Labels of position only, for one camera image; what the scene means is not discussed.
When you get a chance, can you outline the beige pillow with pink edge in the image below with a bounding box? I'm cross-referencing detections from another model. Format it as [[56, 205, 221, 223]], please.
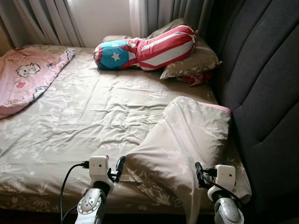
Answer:
[[119, 96, 253, 224]]

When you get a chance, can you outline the pink cartoon blanket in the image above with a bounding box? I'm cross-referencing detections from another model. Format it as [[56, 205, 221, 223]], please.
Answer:
[[0, 45, 75, 119]]

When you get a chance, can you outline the red cloth item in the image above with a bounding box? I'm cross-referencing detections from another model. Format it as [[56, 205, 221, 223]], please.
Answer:
[[177, 71, 214, 87]]

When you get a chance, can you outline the small beige floral pillow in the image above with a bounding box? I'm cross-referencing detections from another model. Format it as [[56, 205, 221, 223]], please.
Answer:
[[160, 36, 222, 80]]

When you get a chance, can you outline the dark grey padded headboard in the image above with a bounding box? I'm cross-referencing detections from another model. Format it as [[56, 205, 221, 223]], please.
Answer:
[[205, 0, 299, 224]]

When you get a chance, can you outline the flag print bolster pillow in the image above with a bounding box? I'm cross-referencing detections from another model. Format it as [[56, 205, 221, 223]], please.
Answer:
[[93, 25, 198, 71]]

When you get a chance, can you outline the grey curtain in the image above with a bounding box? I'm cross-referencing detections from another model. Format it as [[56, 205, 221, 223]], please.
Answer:
[[0, 0, 85, 49], [130, 0, 216, 40]]

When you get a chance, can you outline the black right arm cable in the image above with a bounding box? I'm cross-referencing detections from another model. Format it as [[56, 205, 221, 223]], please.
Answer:
[[200, 168, 244, 210]]

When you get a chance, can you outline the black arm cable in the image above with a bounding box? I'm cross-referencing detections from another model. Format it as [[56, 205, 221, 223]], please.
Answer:
[[59, 161, 90, 224], [200, 168, 244, 210]]

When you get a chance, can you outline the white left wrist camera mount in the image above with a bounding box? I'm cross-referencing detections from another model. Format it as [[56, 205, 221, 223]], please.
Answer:
[[88, 155, 110, 183]]

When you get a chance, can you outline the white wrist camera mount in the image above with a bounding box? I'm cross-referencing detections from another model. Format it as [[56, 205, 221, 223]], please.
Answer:
[[215, 164, 237, 189], [88, 155, 110, 183]]

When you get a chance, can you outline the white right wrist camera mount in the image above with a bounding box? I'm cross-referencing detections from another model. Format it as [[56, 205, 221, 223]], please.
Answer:
[[215, 164, 237, 189]]

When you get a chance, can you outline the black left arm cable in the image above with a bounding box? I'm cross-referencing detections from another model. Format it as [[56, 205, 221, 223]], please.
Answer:
[[59, 161, 90, 224]]

